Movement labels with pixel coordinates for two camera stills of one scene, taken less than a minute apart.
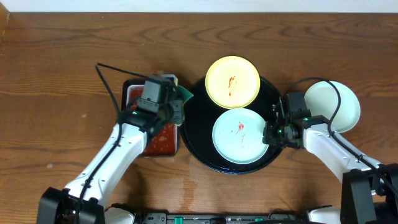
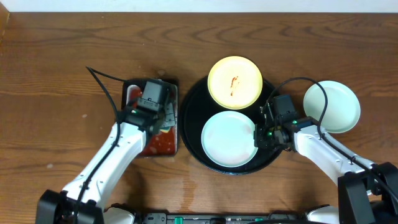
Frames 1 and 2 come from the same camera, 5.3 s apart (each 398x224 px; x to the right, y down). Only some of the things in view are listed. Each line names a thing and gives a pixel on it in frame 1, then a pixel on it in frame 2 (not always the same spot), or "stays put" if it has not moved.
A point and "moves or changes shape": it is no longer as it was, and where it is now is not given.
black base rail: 284,216 stays put
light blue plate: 237,136 moves or changes shape
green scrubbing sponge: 183,93 -> 165,129
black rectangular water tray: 161,142 stays put
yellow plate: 232,82 stays put
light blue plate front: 322,99 stays put
